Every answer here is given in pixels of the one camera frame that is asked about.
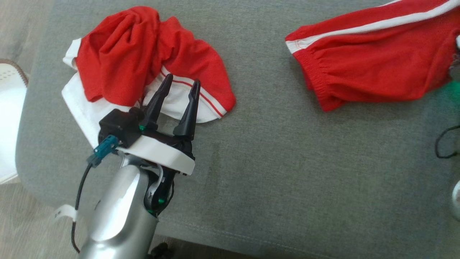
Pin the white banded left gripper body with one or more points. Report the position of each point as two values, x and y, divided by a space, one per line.
161 153

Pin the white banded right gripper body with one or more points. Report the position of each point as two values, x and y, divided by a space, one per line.
457 61

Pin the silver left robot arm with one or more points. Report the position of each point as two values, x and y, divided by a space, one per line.
118 216

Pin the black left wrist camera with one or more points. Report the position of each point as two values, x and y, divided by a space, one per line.
120 126

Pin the red shirt with white trim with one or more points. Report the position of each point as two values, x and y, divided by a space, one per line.
118 54

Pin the red shorts with white stripe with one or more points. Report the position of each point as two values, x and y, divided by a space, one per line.
377 64

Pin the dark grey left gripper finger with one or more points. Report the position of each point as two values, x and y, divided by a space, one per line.
156 108
188 118

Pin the large grey sofa seat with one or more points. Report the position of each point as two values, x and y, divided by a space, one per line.
287 180

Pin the white laundry basket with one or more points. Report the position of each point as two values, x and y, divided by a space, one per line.
10 126

